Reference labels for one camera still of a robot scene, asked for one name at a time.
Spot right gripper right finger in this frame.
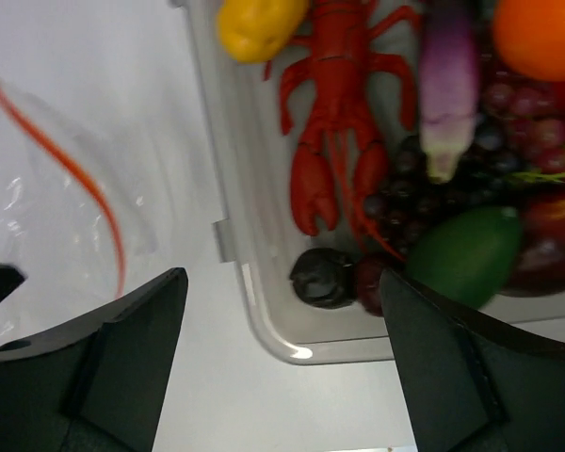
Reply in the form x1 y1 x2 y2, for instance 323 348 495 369
379 270 565 451

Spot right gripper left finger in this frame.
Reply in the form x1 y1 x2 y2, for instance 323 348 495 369
0 267 188 451

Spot clear zip top bag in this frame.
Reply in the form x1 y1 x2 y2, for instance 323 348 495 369
0 79 169 347

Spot dark purple toy grapes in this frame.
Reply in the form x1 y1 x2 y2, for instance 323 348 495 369
363 114 525 256

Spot purple toy eggplant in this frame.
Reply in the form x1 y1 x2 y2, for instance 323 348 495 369
418 1 480 184

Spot yellow toy potato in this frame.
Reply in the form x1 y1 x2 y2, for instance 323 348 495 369
217 0 311 64

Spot clear plastic food bin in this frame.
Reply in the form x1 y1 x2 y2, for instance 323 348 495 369
168 1 565 365

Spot green toy avocado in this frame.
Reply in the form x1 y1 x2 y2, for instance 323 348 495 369
405 205 523 310

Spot dark red toy fig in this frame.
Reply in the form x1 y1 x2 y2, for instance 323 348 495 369
354 252 404 317

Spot dark red toy apple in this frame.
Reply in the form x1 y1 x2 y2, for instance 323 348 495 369
502 189 565 298

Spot red toy grapes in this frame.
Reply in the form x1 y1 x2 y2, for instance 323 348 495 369
480 51 565 186

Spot red toy lobster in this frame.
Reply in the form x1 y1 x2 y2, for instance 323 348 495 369
279 1 422 257

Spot toy orange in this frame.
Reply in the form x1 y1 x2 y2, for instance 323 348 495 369
492 0 565 82

